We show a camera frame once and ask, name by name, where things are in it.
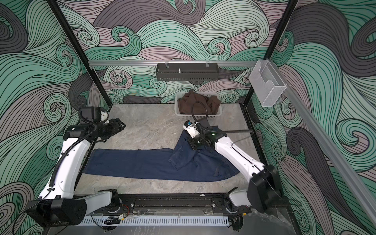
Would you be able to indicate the white slotted cable duct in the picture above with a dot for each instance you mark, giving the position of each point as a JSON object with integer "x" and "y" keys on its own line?
{"x": 174, "y": 221}

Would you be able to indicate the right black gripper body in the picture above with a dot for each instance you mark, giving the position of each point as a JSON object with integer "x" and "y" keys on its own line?
{"x": 197, "y": 141}

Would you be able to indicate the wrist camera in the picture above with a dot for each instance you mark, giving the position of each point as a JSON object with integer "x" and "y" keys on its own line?
{"x": 190, "y": 128}
{"x": 96, "y": 115}

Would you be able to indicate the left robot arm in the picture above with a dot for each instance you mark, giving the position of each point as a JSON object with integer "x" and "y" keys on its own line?
{"x": 56, "y": 205}

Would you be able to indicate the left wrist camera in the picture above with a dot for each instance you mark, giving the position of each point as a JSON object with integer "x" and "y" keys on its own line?
{"x": 96, "y": 115}

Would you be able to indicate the blue denim trousers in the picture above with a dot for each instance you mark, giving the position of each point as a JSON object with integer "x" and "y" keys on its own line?
{"x": 180, "y": 164}

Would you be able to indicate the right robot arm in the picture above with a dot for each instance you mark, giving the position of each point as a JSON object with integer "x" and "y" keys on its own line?
{"x": 264, "y": 184}

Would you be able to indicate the aluminium rail right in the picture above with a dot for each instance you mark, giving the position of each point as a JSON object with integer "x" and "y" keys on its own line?
{"x": 299, "y": 97}

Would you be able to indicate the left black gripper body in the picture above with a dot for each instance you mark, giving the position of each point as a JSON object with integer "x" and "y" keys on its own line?
{"x": 106, "y": 130}

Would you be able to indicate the aluminium rail back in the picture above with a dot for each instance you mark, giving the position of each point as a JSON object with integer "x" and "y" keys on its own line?
{"x": 94, "y": 63}

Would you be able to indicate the brown trousers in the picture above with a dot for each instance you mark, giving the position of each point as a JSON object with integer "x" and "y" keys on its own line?
{"x": 192, "y": 102}

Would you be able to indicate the aluminium rail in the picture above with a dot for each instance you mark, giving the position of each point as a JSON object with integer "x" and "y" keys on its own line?
{"x": 299, "y": 97}
{"x": 94, "y": 63}

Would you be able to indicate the black perforated metal tray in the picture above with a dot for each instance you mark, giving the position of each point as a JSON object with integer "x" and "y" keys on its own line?
{"x": 187, "y": 71}

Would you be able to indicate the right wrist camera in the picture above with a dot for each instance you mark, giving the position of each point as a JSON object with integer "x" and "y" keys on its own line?
{"x": 190, "y": 128}

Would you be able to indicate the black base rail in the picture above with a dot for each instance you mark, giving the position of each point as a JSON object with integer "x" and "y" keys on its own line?
{"x": 215, "y": 202}

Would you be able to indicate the clear plastic wall bin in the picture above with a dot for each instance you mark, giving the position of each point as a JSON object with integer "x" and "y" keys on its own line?
{"x": 267, "y": 81}

